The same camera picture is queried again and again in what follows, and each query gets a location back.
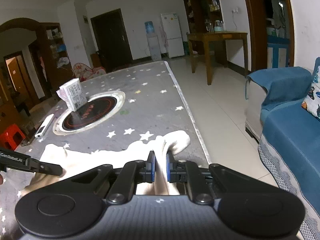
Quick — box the blue water bottle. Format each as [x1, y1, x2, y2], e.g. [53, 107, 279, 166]
[144, 21, 156, 34]

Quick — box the red plastic stool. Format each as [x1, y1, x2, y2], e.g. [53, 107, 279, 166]
[0, 124, 27, 152]

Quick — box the white water dispenser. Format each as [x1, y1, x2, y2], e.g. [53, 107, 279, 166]
[147, 34, 162, 61]

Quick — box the butterfly print pillow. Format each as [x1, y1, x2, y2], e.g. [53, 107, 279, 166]
[301, 65, 320, 120]

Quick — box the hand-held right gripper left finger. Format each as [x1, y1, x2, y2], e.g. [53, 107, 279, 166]
[71, 151, 156, 205]

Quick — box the white remote control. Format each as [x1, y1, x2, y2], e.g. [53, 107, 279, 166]
[34, 114, 55, 138]

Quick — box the tall wooden shelf unit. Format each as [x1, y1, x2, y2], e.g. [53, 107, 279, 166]
[183, 0, 225, 55]

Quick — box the polka-dot play tent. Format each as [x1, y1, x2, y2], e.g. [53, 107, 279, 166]
[73, 63, 107, 82]

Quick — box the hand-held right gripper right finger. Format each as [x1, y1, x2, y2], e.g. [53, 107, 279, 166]
[166, 152, 251, 205]

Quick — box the blue and white cabinet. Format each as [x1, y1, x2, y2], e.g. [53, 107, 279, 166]
[267, 36, 292, 69]

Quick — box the cream knit garment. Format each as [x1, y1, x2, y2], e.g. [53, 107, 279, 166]
[21, 131, 191, 198]

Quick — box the white refrigerator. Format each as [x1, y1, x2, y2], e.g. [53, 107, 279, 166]
[160, 12, 185, 58]

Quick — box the dark wooden stool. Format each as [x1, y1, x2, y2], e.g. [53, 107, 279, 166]
[15, 91, 32, 117]

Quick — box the white tissue pack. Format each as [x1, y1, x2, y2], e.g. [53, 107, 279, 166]
[57, 78, 88, 111]

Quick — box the wooden side table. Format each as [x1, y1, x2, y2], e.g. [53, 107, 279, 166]
[187, 31, 249, 85]

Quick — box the blue covered sofa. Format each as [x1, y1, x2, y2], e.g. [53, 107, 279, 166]
[246, 57, 320, 240]

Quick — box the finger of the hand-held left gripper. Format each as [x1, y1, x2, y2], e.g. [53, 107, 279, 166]
[29, 158, 64, 176]

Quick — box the round built-in induction cooktop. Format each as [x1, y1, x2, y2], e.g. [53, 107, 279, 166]
[52, 90, 126, 135]

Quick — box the grey star-print tablecloth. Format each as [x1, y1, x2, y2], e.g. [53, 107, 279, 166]
[0, 60, 213, 230]

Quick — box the dark wooden door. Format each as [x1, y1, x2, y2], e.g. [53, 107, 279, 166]
[90, 9, 133, 73]

